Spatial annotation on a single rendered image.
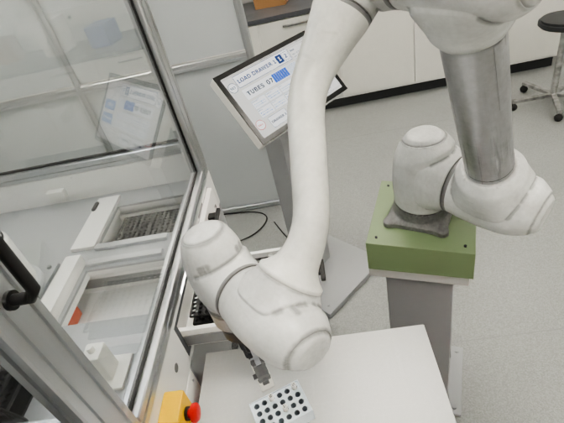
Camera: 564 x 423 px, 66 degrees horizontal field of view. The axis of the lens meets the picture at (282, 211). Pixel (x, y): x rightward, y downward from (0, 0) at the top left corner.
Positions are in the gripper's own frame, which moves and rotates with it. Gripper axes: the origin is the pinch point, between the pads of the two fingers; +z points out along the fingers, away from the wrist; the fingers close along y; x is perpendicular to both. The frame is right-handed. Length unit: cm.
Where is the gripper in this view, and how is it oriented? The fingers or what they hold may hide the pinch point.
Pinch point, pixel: (262, 374)
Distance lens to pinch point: 99.4
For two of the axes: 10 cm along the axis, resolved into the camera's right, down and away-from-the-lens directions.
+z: 2.0, 7.8, 6.0
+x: -9.0, 3.8, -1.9
